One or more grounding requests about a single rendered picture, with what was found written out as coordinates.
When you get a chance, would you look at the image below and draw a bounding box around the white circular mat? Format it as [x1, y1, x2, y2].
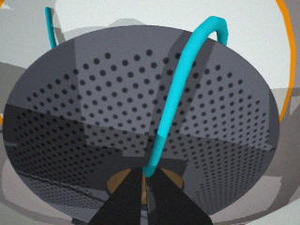
[0, 0, 291, 118]

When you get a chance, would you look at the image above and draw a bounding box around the turquoise wire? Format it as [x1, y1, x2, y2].
[45, 7, 229, 177]

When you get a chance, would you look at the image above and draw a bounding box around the orange painted ring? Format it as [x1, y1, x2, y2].
[277, 0, 296, 123]

